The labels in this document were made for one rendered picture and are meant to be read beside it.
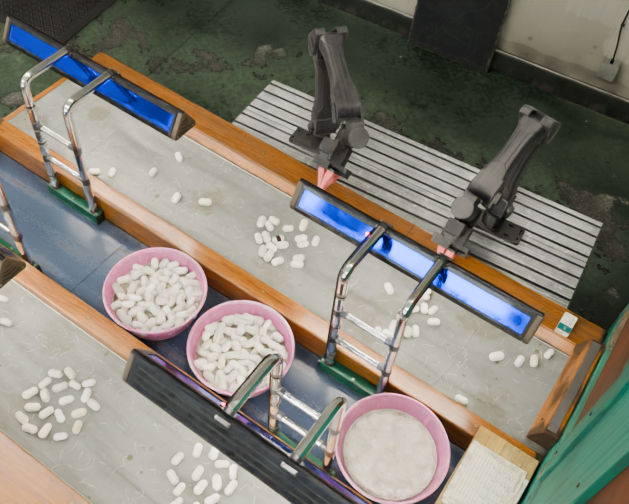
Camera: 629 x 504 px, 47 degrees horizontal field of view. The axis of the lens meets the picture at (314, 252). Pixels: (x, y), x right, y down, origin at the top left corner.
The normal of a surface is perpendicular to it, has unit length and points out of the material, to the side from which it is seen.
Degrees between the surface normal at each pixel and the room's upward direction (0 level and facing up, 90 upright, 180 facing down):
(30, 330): 0
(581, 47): 90
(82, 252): 0
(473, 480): 0
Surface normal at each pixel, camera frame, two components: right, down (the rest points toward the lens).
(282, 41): 0.07, -0.59
